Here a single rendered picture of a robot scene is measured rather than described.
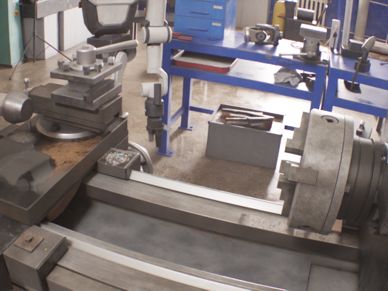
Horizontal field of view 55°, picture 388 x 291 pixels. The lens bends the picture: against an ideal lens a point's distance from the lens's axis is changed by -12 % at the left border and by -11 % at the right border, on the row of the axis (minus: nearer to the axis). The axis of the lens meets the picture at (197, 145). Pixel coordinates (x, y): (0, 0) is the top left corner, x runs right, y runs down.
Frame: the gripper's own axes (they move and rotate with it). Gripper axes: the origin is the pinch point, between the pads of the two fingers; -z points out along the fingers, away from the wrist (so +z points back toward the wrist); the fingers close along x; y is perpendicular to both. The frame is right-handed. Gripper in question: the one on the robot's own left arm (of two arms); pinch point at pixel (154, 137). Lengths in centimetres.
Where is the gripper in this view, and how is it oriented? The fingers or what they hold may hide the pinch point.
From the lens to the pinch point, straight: 197.9
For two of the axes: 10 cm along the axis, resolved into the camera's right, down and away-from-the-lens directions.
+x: 4.0, 2.3, -8.8
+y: 9.1, -1.0, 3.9
